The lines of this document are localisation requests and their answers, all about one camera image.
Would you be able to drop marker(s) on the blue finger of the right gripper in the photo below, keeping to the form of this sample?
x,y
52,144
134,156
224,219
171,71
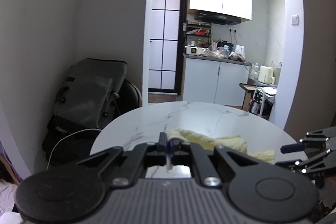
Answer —
x,y
292,148

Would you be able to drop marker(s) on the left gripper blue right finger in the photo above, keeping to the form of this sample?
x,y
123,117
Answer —
x,y
197,159

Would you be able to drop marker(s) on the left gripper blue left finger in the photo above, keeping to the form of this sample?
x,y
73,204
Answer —
x,y
142,157

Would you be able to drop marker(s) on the pale yellow knit towel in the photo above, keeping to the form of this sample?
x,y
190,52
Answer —
x,y
235,142

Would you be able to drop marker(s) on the white metal trolley rack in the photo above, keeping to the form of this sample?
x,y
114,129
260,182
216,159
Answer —
x,y
262,101

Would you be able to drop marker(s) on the black chair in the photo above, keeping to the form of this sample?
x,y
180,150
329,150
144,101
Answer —
x,y
127,99

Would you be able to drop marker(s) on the cream air fryer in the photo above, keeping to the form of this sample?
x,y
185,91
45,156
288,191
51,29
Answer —
x,y
265,74

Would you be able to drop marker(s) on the white lower kitchen cabinet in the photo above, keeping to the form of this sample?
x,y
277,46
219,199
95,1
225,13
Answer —
x,y
212,80

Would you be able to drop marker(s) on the dark grey backpack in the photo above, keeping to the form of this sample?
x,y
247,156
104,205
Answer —
x,y
88,94

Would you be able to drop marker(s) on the white toaster appliance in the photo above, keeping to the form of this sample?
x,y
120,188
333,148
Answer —
x,y
190,50

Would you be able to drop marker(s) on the white electric kettle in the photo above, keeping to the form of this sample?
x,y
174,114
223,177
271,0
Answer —
x,y
239,49

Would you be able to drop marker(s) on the black spice shelf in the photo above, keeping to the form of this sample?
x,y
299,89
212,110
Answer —
x,y
197,34

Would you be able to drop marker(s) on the black framed glass door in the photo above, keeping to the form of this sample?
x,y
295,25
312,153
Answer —
x,y
166,46

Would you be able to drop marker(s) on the black range hood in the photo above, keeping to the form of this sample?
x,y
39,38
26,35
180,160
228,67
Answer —
x,y
215,18

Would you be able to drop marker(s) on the white wall switch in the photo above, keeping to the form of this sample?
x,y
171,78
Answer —
x,y
294,20

